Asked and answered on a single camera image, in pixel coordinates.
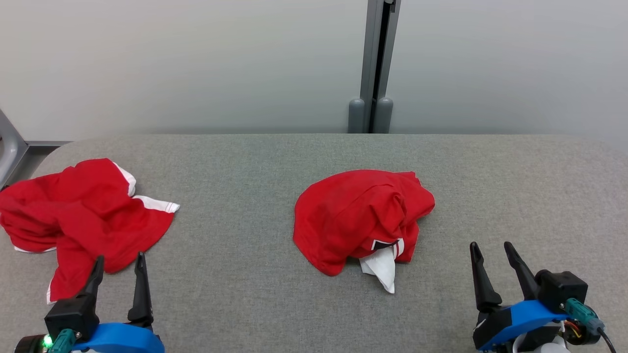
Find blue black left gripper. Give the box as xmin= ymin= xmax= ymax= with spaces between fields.
xmin=73 ymin=252 xmax=165 ymax=353

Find teal plug left camera cable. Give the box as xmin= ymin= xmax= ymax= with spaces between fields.
xmin=49 ymin=328 xmax=77 ymax=353

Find teal plug camera cable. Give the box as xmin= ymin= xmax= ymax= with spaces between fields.
xmin=564 ymin=298 xmax=617 ymax=353
xmin=49 ymin=328 xmax=77 ymax=353

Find teal plug right camera cable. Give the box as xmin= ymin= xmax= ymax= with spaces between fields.
xmin=564 ymin=298 xmax=617 ymax=353

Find grey metal partition post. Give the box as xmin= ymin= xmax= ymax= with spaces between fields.
xmin=347 ymin=0 xmax=402 ymax=134

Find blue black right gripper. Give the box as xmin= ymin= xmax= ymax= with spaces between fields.
xmin=470 ymin=241 xmax=571 ymax=352

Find curved grey caster leg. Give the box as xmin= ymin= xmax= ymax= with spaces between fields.
xmin=0 ymin=109 xmax=74 ymax=189

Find red shorts with white stripes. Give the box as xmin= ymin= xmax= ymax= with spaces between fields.
xmin=0 ymin=158 xmax=181 ymax=304

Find red Bulls 23 jersey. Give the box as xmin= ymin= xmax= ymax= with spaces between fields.
xmin=293 ymin=169 xmax=436 ymax=295

